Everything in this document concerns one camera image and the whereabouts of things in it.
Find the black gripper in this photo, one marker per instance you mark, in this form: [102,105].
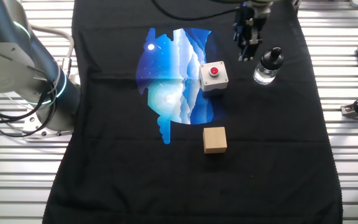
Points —
[247,28]

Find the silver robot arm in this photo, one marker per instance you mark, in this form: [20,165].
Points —
[11,56]

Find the clear glass jar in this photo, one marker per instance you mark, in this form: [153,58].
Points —
[264,76]

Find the grey box with red button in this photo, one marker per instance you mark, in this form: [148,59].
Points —
[221,77]

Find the wooden cube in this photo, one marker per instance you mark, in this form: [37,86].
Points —
[214,140]

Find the black cloth with blue print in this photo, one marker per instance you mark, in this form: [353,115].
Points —
[135,186]

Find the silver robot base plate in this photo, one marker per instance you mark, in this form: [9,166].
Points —
[36,126]

